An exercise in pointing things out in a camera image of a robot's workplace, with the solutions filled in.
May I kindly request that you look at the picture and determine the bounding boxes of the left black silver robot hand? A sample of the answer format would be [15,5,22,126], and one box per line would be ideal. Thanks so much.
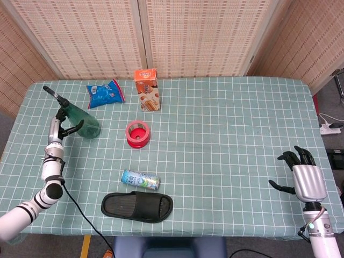
[47,107,85,145]

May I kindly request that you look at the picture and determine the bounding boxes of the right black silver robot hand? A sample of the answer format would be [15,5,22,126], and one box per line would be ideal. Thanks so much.
[268,146,327,203]

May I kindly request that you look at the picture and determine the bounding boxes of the green spray bottle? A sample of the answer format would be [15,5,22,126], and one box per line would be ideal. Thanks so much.
[42,85,102,140]

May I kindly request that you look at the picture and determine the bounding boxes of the black device on floor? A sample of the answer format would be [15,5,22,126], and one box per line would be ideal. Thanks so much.
[326,148,344,170]

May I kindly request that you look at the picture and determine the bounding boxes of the white power strip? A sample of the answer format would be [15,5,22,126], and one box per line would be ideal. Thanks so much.
[319,122,342,135]

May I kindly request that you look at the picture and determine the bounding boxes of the blue snack bag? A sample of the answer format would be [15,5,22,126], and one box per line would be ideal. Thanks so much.
[85,78,126,110]

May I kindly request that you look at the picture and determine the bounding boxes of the bamboo screen panel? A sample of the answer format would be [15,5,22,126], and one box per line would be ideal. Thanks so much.
[5,0,150,80]
[0,5,60,118]
[247,0,344,95]
[138,0,293,79]

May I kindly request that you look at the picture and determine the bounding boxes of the red tape roll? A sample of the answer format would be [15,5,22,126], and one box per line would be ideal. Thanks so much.
[125,120,151,149]

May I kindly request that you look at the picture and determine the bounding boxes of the blue white drink can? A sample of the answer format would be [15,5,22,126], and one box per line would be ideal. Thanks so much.
[121,169,161,191]

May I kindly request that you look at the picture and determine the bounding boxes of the orange biscuit box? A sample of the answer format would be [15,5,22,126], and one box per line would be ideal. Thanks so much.
[134,69,162,112]

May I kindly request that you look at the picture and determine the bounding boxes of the metal chair leg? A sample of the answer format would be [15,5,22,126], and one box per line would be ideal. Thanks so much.
[330,68,344,103]

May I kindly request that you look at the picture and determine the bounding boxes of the green checked tablecloth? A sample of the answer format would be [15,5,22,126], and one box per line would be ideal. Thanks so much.
[0,77,344,244]

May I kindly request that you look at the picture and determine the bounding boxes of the black slipper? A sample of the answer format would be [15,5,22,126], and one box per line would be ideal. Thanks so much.
[101,191,174,224]

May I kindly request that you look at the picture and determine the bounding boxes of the blue seat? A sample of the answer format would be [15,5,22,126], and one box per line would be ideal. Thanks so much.
[112,236,228,258]

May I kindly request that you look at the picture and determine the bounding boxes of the white power cable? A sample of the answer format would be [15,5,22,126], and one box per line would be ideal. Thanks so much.
[319,113,334,127]

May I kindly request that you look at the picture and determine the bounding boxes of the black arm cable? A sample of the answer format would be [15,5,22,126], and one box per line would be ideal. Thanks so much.
[61,181,116,258]

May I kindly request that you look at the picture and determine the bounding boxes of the black floor cable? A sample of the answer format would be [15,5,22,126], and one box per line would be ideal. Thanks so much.
[227,248,272,258]

